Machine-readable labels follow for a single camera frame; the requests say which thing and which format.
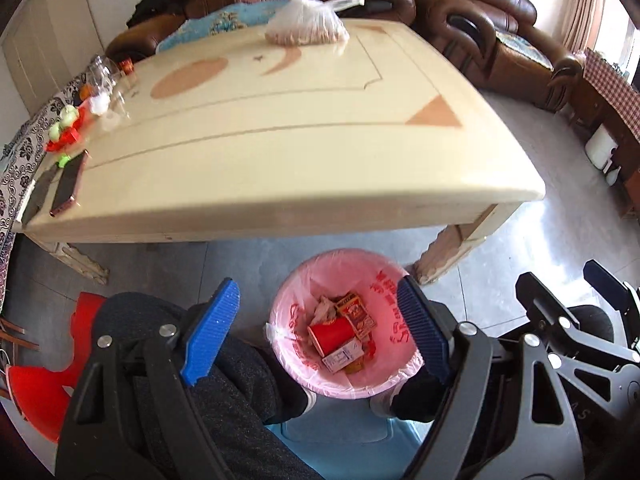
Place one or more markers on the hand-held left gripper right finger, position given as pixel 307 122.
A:
pixel 425 330

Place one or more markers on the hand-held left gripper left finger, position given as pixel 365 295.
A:
pixel 210 330

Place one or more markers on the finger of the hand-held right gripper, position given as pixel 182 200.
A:
pixel 612 285
pixel 545 305

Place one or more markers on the yellow snack wrapper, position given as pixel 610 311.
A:
pixel 367 357

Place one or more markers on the white and blue milk carton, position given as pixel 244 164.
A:
pixel 342 356

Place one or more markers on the trash bin with pink bag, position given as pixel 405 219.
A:
pixel 295 290

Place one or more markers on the red paper cup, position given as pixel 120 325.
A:
pixel 330 335

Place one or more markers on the white tissue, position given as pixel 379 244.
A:
pixel 324 310

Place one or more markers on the person's left leg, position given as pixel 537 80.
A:
pixel 240 385

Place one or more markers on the cream table leg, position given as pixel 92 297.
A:
pixel 75 260
pixel 450 250

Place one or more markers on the brown wooden cabinet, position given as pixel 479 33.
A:
pixel 627 180

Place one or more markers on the white bottle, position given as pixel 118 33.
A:
pixel 613 176

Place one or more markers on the person's left shoe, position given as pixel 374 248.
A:
pixel 309 402

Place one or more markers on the light blue plastic stool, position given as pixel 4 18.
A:
pixel 350 450

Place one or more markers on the red plastic stool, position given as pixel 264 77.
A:
pixel 35 400

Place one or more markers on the red checked cloth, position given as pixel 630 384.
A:
pixel 612 85

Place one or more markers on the pink smartphone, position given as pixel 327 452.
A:
pixel 70 185

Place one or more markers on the black smartphone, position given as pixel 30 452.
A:
pixel 40 195

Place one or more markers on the patterned seat cushion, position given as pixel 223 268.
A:
pixel 525 50

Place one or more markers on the crumpled white plastic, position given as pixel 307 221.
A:
pixel 99 104

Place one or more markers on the green fruit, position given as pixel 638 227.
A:
pixel 68 115
pixel 55 131

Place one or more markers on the floral patterned blanket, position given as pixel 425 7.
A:
pixel 20 150

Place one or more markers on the clear glass jar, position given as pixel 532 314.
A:
pixel 102 75

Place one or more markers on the pink curtain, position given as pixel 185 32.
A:
pixel 585 5

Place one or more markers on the blue floral seat cover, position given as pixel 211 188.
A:
pixel 215 25

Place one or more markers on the clear bag of peanuts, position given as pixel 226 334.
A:
pixel 305 22

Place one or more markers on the black clothing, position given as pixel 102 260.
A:
pixel 155 5

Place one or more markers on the cream door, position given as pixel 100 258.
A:
pixel 45 35

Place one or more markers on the brown wooden frame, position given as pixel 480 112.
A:
pixel 15 335

